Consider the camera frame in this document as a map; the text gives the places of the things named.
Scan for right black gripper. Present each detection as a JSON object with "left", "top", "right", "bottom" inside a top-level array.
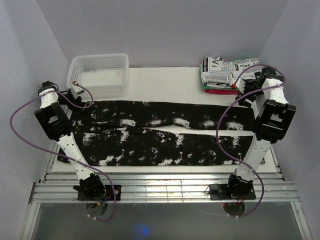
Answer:
[{"left": 235, "top": 79, "right": 265, "bottom": 108}]

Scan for black white patterned trousers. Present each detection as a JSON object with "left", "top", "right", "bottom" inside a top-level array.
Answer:
[{"left": 70, "top": 100, "right": 255, "bottom": 167}]

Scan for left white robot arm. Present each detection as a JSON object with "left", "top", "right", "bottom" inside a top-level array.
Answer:
[{"left": 34, "top": 81, "right": 107, "bottom": 200}]

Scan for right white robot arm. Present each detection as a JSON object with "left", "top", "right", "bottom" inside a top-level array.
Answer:
[{"left": 225, "top": 66, "right": 296, "bottom": 200}]

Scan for pink folded trousers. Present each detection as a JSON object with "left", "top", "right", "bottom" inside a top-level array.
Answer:
[{"left": 204, "top": 89, "right": 239, "bottom": 95}]

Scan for newspaper print folded trousers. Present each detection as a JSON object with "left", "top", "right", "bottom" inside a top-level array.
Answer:
[{"left": 199, "top": 56, "right": 264, "bottom": 86}]

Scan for green folded trousers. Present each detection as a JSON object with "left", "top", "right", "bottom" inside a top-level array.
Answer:
[{"left": 202, "top": 84, "right": 239, "bottom": 91}]

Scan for white plastic basket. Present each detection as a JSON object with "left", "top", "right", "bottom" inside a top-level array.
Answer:
[{"left": 66, "top": 53, "right": 129, "bottom": 94}]

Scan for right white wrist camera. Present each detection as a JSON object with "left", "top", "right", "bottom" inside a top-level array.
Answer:
[{"left": 230, "top": 77, "right": 246, "bottom": 93}]

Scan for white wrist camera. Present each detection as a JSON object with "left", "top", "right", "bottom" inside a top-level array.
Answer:
[
  {"left": 70, "top": 81, "right": 85, "bottom": 99},
  {"left": 230, "top": 77, "right": 246, "bottom": 93}
]

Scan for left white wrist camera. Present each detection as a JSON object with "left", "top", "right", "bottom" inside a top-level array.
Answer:
[{"left": 70, "top": 81, "right": 85, "bottom": 99}]

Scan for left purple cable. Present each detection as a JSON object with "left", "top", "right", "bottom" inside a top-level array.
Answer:
[{"left": 9, "top": 82, "right": 116, "bottom": 223}]

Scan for aluminium frame rail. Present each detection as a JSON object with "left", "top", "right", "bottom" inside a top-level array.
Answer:
[{"left": 29, "top": 173, "right": 300, "bottom": 204}]

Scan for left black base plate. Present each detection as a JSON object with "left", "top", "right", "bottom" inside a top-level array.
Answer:
[{"left": 76, "top": 184, "right": 123, "bottom": 201}]

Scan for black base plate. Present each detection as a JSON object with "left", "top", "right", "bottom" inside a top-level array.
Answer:
[
  {"left": 76, "top": 184, "right": 123, "bottom": 201},
  {"left": 208, "top": 184, "right": 256, "bottom": 201}
]

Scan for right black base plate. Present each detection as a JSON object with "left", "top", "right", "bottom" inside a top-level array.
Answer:
[{"left": 208, "top": 184, "right": 256, "bottom": 201}]

